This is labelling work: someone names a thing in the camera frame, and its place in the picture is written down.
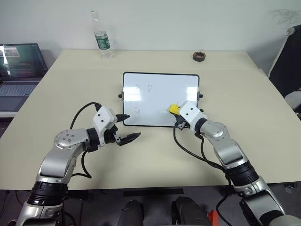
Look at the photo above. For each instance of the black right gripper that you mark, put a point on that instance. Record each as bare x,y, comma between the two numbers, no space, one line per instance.
180,122

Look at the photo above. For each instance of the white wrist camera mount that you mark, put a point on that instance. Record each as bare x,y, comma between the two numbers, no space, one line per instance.
102,117
190,113

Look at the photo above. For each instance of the black-framed whiteboard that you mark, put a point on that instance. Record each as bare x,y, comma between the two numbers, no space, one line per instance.
162,99

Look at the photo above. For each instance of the dark rounded shape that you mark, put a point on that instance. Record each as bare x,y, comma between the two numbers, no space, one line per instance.
130,214
188,212

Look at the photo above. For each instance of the yellow eraser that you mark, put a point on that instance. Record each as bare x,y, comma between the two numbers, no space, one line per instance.
174,108

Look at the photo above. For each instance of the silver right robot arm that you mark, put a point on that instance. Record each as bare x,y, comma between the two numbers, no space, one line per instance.
230,150

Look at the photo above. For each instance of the black office chair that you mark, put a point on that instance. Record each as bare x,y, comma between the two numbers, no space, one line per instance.
285,61

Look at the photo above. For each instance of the clear plastic bottle green label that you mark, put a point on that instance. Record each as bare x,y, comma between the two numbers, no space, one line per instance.
102,40

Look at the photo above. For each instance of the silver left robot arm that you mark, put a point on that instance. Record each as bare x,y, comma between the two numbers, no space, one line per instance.
63,150

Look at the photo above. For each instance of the orange object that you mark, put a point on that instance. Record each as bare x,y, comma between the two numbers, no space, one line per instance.
212,217

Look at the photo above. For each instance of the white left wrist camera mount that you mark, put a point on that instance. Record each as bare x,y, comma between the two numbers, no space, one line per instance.
102,117

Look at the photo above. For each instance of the grey open laptop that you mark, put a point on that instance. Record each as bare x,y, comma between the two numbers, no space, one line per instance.
20,63

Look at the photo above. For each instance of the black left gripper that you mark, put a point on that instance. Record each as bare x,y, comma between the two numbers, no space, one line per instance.
110,135

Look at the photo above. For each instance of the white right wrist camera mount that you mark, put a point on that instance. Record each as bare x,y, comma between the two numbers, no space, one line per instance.
190,113

